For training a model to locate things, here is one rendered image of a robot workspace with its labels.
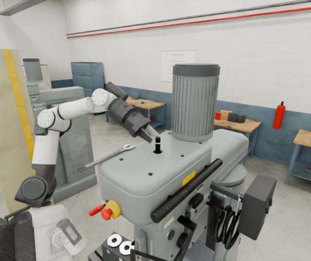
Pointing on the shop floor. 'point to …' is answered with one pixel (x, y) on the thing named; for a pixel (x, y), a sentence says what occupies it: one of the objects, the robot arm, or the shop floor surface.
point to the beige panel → (7, 121)
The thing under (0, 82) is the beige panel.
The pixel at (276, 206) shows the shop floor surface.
